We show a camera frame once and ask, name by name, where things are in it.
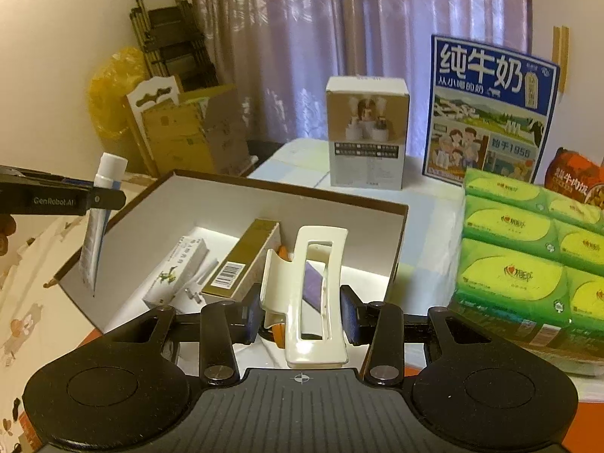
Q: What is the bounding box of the printed blanket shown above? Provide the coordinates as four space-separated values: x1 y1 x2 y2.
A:
0 184 156 453

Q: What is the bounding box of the small white photo box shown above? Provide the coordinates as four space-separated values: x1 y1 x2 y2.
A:
325 75 410 191

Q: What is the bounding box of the black step ladder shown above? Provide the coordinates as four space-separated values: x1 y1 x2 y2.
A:
129 0 220 92

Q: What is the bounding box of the red instant food bowl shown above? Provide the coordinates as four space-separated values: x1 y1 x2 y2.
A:
545 147 604 234

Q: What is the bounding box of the white toothpaste tube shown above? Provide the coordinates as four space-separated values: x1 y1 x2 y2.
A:
78 152 128 298

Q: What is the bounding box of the blue milk carton box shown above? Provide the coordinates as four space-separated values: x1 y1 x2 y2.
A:
421 34 561 185

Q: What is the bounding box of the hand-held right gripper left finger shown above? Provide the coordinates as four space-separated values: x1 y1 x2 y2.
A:
106 283 264 387

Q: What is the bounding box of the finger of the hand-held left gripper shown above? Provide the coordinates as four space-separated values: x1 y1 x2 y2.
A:
0 165 97 188
0 182 127 215

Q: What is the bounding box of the gold rectangular box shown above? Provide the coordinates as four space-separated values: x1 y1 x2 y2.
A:
201 218 282 300

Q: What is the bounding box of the green tissue multipack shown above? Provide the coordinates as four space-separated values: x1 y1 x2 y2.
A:
448 167 604 378

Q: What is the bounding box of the brown cardboard box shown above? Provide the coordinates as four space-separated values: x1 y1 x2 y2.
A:
54 168 409 336

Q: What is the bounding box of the tan cardboard box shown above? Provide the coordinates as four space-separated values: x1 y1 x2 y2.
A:
142 84 253 177

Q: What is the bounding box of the orange utility knife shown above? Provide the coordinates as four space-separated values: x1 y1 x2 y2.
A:
271 244 290 347

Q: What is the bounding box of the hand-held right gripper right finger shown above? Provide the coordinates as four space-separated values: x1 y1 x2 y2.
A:
340 284 498 386

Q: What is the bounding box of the white ointment box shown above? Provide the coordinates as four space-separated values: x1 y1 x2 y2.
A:
142 235 211 307

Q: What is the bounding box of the sheer purple curtain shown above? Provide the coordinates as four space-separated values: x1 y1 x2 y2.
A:
186 0 541 156

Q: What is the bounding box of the white hair claw clip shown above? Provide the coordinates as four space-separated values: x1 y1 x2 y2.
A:
260 225 350 369

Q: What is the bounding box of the yellow plastic bag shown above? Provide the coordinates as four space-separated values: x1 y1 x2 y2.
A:
87 46 152 141

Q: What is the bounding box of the person's left hand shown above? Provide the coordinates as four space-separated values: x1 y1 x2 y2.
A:
0 214 17 256

